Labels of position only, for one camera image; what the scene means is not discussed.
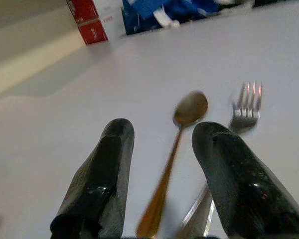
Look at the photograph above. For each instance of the silver metal fork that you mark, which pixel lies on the silver metal fork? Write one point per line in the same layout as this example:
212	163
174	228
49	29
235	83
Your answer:
244	117

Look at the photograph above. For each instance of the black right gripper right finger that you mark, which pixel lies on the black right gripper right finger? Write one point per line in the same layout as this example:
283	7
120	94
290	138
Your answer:
239	179

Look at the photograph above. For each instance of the red and white cardboard box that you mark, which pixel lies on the red and white cardboard box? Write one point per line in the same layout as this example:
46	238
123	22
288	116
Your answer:
92	32

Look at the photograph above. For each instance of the gold metal spoon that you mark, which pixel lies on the gold metal spoon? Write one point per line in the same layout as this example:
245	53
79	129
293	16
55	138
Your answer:
189	107

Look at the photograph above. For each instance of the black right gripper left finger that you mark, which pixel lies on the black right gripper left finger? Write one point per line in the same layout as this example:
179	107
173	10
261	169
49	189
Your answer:
107	174

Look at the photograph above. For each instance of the blue plastic bag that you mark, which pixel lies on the blue plastic bag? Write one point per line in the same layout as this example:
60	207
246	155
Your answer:
139	15

